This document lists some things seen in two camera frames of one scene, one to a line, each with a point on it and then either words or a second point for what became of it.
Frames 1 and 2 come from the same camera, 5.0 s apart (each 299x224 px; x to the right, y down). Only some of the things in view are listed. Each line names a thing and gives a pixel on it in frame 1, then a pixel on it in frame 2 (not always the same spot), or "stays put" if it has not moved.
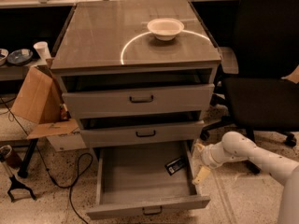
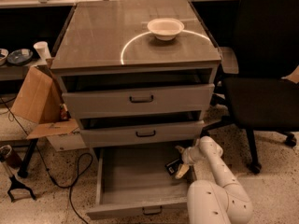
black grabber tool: x=15 y=185 stays put
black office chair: x=257 y=99 stays put
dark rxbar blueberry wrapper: x=173 y=166 stays put
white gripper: x=209 y=157 -> x=189 y=155
